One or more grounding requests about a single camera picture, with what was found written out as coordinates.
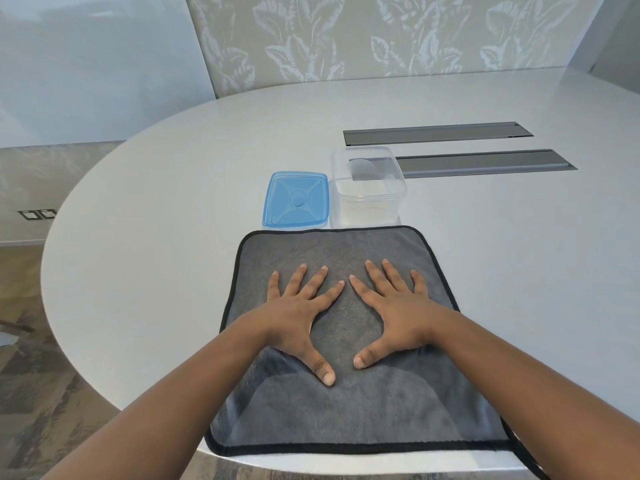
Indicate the person's right middle finger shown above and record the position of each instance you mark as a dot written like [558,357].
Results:
[380,278]

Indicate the blue plastic container lid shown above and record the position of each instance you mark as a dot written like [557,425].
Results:
[296,200]

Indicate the person's right hand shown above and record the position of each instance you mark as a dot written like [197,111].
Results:
[402,319]

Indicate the person's left forearm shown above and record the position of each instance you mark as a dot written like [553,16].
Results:
[170,404]

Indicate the grey cloth with black edge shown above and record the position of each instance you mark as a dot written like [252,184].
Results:
[340,409]

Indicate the wall socket plate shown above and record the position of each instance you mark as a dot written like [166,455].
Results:
[27,215]
[47,213]

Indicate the person's right little finger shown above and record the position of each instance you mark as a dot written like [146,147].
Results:
[420,285]

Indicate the person's left thumb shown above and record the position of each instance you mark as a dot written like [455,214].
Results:
[317,367]

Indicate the person's right thumb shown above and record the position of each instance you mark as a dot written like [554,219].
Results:
[370,355]

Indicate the person's right forearm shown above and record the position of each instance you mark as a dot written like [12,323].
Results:
[540,389]

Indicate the clear plastic container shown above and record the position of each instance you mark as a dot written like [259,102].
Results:
[369,194]

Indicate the person's left hand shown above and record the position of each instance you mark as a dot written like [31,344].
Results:
[285,319]

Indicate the person's left middle finger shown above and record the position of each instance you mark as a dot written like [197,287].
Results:
[315,283]

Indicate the person's left little finger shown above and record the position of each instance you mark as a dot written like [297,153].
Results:
[273,286]

